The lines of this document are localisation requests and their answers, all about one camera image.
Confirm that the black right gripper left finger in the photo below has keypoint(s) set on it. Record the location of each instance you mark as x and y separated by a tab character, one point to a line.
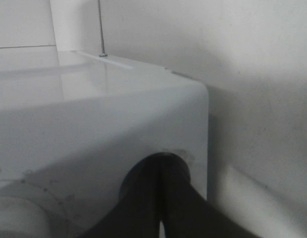
135	216

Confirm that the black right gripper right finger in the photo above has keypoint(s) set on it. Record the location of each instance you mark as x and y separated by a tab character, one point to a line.
186	214

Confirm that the white microwave oven body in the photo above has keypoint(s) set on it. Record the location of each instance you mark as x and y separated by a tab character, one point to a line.
73	124

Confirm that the lower white timer knob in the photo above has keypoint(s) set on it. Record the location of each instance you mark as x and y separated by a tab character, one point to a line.
23	218

